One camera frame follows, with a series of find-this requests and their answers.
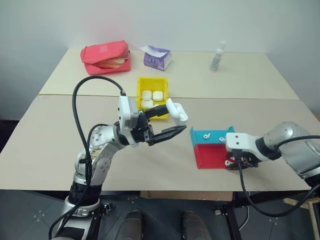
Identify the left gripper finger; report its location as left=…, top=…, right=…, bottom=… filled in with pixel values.
left=149, top=125, right=188, bottom=147
left=145, top=104, right=171, bottom=119

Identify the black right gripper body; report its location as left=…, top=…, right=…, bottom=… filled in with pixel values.
left=231, top=148, right=259, bottom=171

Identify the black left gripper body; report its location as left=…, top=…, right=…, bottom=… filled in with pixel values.
left=130, top=110, right=155, bottom=147

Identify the yellow plastic bin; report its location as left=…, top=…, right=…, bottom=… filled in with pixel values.
left=136, top=76, right=170, bottom=122

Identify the red plastic tray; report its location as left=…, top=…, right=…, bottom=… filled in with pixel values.
left=194, top=143, right=235, bottom=171

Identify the blue plastic tray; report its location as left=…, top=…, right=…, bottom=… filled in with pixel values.
left=189, top=125, right=237, bottom=146

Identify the purple tissue pack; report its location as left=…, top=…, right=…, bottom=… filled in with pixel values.
left=139, top=44, right=173, bottom=71

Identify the brown cardboard sheet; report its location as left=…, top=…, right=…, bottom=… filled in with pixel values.
left=139, top=190, right=234, bottom=202

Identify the dark rounded shape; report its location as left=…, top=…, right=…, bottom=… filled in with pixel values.
left=181, top=211, right=212, bottom=240
left=119, top=209, right=144, bottom=240

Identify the clear spray bottle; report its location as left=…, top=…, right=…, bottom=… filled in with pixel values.
left=209, top=40, right=227, bottom=73

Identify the red fabric pouch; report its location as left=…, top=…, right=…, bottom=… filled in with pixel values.
left=80, top=40, right=132, bottom=76

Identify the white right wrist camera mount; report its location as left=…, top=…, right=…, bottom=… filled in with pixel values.
left=224, top=132, right=261, bottom=162

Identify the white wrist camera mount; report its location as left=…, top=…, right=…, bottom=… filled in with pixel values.
left=117, top=95, right=141, bottom=149
left=224, top=132, right=261, bottom=162

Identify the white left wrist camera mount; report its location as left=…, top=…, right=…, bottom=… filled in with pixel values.
left=117, top=95, right=141, bottom=149

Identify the black table frame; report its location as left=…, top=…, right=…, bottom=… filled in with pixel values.
left=213, top=191, right=266, bottom=240

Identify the light wooden frame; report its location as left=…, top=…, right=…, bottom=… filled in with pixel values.
left=282, top=196, right=320, bottom=240

